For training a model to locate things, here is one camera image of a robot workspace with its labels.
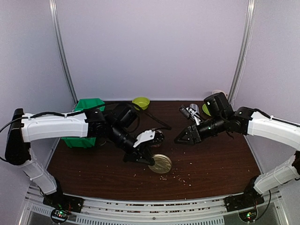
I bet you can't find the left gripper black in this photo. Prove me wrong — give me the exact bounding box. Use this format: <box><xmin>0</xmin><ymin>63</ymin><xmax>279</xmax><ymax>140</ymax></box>
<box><xmin>108</xmin><ymin>123</ymin><xmax>155</xmax><ymax>165</ymax></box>

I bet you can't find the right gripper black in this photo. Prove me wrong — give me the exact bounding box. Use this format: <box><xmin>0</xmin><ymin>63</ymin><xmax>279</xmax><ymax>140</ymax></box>
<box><xmin>173</xmin><ymin>114</ymin><xmax>226</xmax><ymax>146</ymax></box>

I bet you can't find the metal scoop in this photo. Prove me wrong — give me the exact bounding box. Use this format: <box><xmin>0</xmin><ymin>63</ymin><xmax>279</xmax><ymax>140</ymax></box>
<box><xmin>189</xmin><ymin>104</ymin><xmax>202</xmax><ymax>125</ymax></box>

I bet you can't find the green three-compartment candy bin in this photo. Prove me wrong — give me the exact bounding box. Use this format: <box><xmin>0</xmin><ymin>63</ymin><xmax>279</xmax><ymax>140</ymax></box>
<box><xmin>60</xmin><ymin>97</ymin><xmax>106</xmax><ymax>149</ymax></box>

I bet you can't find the clear plastic jar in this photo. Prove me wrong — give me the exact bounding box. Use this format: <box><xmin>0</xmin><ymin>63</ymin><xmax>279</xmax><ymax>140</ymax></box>
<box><xmin>151</xmin><ymin>130</ymin><xmax>165</xmax><ymax>147</ymax></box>

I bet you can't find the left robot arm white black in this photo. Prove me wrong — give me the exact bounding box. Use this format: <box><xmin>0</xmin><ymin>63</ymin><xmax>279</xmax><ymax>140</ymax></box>
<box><xmin>4</xmin><ymin>108</ymin><xmax>156</xmax><ymax>208</ymax></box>

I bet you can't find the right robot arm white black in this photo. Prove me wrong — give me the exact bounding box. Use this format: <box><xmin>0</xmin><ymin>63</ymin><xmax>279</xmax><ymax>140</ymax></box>
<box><xmin>174</xmin><ymin>107</ymin><xmax>300</xmax><ymax>207</ymax></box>

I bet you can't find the green saucer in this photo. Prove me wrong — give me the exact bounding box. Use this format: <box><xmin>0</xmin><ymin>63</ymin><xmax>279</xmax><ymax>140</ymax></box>
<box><xmin>202</xmin><ymin>104</ymin><xmax>211</xmax><ymax>116</ymax></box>

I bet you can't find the small green bowl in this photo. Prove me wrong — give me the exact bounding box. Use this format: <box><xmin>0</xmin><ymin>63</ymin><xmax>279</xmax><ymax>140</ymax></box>
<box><xmin>132</xmin><ymin>97</ymin><xmax>150</xmax><ymax>110</ymax></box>

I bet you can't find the patterned ceramic mug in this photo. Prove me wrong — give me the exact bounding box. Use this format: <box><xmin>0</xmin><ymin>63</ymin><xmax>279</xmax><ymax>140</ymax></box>
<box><xmin>212</xmin><ymin>90</ymin><xmax>228</xmax><ymax>98</ymax></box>

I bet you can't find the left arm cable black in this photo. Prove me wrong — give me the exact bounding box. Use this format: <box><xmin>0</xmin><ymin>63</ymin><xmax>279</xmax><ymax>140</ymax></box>
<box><xmin>0</xmin><ymin>102</ymin><xmax>173</xmax><ymax>162</ymax></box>

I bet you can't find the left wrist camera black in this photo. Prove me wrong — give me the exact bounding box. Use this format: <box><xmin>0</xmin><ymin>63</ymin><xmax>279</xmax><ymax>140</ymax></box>
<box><xmin>114</xmin><ymin>104</ymin><xmax>137</xmax><ymax>128</ymax></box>

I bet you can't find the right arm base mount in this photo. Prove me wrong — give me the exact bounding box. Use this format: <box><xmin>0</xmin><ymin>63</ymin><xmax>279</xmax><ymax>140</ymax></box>
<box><xmin>224</xmin><ymin>194</ymin><xmax>264</xmax><ymax>223</ymax></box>

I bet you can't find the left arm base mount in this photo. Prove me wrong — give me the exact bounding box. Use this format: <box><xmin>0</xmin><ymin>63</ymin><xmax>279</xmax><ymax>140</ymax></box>
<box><xmin>43</xmin><ymin>195</ymin><xmax>84</xmax><ymax>224</ymax></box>

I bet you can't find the right aluminium frame post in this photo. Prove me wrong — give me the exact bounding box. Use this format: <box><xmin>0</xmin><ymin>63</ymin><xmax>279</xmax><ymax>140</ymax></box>
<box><xmin>228</xmin><ymin>0</ymin><xmax>256</xmax><ymax>105</ymax></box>

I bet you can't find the aluminium frame post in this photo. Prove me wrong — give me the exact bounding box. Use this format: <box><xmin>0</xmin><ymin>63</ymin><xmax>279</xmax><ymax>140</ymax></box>
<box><xmin>49</xmin><ymin>0</ymin><xmax>78</xmax><ymax>105</ymax></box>
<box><xmin>228</xmin><ymin>0</ymin><xmax>256</xmax><ymax>105</ymax></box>

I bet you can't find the left aluminium frame post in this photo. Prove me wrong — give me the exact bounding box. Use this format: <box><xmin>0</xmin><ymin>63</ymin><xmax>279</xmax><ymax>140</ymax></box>
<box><xmin>49</xmin><ymin>0</ymin><xmax>78</xmax><ymax>105</ymax></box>

